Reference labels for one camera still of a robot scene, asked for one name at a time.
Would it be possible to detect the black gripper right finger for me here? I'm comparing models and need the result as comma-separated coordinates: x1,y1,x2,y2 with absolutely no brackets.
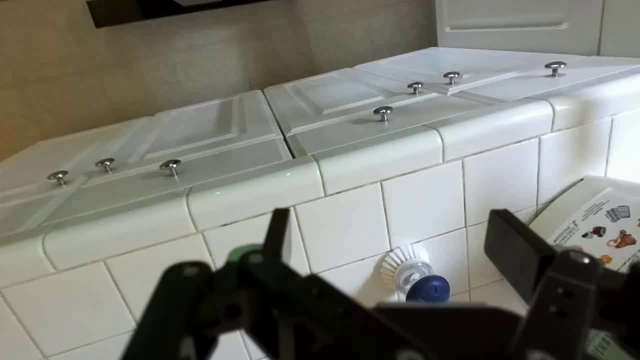
483,209,640,360

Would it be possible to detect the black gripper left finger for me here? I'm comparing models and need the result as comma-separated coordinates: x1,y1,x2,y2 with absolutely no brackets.
121,206,415,360

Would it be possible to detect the white printed trash bin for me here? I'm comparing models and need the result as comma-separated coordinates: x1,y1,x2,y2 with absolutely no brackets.
528,175,640,277

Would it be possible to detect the white lower cabinet front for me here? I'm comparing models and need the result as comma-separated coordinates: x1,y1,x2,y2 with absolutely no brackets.
261,45,640,160
0,89,296,246

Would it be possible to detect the white recessed cabinet door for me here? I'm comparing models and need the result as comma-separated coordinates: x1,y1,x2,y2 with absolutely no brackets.
434,0,605,57

